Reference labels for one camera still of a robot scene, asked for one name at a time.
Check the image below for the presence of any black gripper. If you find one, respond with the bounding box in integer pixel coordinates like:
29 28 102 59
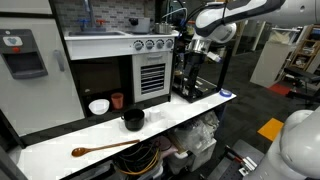
182 51 208 96

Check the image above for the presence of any black cup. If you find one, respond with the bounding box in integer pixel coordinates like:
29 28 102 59
120 108 146 132

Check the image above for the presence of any brown wooden spoon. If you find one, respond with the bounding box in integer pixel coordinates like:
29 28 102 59
70 139 141 158

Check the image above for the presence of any small white cup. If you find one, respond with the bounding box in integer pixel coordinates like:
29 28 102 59
148 108 163 123

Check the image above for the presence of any orange plastic cup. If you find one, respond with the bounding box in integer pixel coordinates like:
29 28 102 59
110 92 125 111

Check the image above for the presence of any blue tape roll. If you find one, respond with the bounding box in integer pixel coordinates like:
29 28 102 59
219 88 233 98

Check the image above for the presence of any white toy oven door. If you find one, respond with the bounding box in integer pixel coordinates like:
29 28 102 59
132 51 174 104

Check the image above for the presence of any clear plastic bag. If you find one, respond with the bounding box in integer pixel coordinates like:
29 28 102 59
169 111 221 155

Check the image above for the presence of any small silver pot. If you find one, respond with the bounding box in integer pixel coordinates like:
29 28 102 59
153 22 174 35

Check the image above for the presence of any pink cloth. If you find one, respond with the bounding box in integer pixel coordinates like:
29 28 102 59
157 136 179 158

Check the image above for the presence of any white plastic bin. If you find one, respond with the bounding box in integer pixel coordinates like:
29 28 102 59
166 138 218 174

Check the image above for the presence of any grey cooking pot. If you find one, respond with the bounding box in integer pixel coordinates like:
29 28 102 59
129 17 151 34

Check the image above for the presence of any white board panel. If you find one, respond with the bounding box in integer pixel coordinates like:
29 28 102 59
249 28 303 88

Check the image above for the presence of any red floor mat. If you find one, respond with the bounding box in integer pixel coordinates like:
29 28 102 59
268 82 293 97

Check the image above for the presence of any white bowl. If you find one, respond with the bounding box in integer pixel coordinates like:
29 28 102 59
88 98 111 116

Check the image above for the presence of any white toy kitchen unit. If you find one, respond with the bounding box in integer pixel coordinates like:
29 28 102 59
63 29 181 118

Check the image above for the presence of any black bench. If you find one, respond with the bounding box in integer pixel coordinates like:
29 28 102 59
283 66 320 104

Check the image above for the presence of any wooden shelf rack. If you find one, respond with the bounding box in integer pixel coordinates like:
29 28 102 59
289 24 320 73

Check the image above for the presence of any grey toy faucet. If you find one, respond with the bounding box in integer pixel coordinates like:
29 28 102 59
78 0 108 33

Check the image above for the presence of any white toy fridge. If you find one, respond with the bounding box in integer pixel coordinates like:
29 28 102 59
0 0 86 138

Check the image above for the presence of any grey fridge water dispenser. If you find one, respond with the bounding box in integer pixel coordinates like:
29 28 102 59
0 29 49 80

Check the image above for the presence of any black 3D printer frame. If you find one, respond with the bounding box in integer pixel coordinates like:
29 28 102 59
171 13 234 104

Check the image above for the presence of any yellow cable bundle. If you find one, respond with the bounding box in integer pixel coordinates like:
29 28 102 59
116 146 162 176

